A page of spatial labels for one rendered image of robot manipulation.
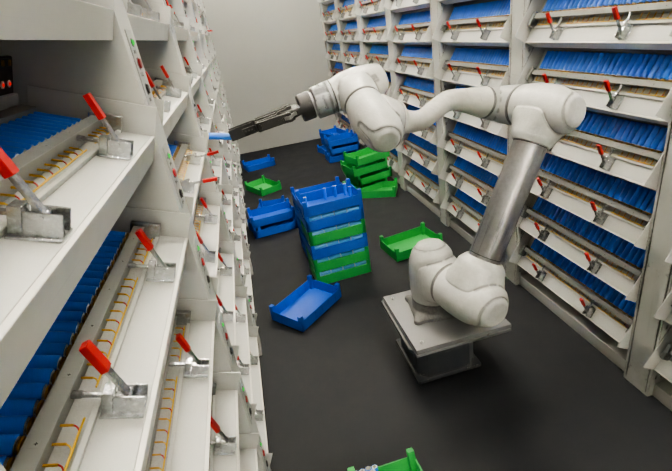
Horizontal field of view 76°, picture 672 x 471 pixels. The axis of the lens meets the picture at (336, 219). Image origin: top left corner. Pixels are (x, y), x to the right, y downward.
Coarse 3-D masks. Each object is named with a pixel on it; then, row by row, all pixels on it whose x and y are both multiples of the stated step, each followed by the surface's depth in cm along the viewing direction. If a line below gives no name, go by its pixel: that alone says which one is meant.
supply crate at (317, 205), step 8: (296, 192) 221; (312, 192) 225; (320, 192) 226; (328, 192) 228; (352, 192) 227; (360, 192) 211; (312, 200) 227; (320, 200) 225; (328, 200) 223; (336, 200) 209; (344, 200) 210; (352, 200) 211; (360, 200) 213; (304, 208) 206; (312, 208) 207; (320, 208) 208; (328, 208) 209; (336, 208) 211; (304, 216) 208
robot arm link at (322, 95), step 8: (312, 88) 113; (320, 88) 112; (328, 88) 112; (312, 96) 113; (320, 96) 112; (328, 96) 112; (320, 104) 112; (328, 104) 113; (336, 104) 113; (320, 112) 113; (328, 112) 114; (336, 112) 116
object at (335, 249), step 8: (304, 240) 234; (352, 240) 220; (360, 240) 221; (312, 248) 215; (320, 248) 217; (328, 248) 218; (336, 248) 219; (344, 248) 220; (352, 248) 222; (312, 256) 217; (320, 256) 218
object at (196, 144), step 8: (168, 136) 141; (176, 136) 141; (184, 136) 142; (192, 136) 142; (176, 144) 140; (192, 144) 143; (200, 144) 144; (192, 152) 142; (200, 152) 144; (200, 160) 135; (184, 168) 123; (192, 168) 125; (200, 168) 127; (192, 176) 118; (200, 176) 121; (184, 192) 105; (192, 200) 90; (192, 208) 90; (192, 216) 94
